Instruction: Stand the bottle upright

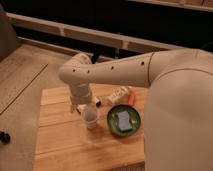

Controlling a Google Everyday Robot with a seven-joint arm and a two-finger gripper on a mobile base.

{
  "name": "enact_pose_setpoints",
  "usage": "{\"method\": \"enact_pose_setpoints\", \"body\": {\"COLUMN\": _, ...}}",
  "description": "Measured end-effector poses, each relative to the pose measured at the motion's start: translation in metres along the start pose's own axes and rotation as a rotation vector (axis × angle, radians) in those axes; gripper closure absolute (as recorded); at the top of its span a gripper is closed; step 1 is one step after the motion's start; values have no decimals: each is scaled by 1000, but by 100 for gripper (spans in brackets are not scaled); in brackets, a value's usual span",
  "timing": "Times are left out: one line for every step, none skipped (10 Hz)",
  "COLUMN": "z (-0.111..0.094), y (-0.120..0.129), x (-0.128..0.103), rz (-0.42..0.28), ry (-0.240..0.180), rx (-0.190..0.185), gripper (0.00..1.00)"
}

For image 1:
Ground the black object on floor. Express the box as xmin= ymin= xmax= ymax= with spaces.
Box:
xmin=0 ymin=131 xmax=11 ymax=144

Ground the white shelf rail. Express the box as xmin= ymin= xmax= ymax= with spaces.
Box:
xmin=6 ymin=12 xmax=182 ymax=53

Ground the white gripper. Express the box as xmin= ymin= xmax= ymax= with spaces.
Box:
xmin=69 ymin=84 xmax=93 ymax=112

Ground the small white and black box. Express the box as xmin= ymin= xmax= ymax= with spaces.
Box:
xmin=75 ymin=95 xmax=102 ymax=114

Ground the black bracket on wall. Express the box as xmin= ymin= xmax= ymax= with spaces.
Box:
xmin=91 ymin=52 xmax=100 ymax=64

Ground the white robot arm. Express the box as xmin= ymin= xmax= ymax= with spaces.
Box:
xmin=59 ymin=48 xmax=213 ymax=171

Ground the green round plate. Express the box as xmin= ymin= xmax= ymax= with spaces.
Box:
xmin=107 ymin=104 xmax=141 ymax=137

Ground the wooden board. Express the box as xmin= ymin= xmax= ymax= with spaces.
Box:
xmin=34 ymin=85 xmax=144 ymax=171

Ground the blue sponge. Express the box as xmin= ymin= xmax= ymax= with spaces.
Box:
xmin=117 ymin=111 xmax=132 ymax=131

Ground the orange carrot toy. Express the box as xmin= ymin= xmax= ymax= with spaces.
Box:
xmin=128 ymin=91 xmax=136 ymax=106

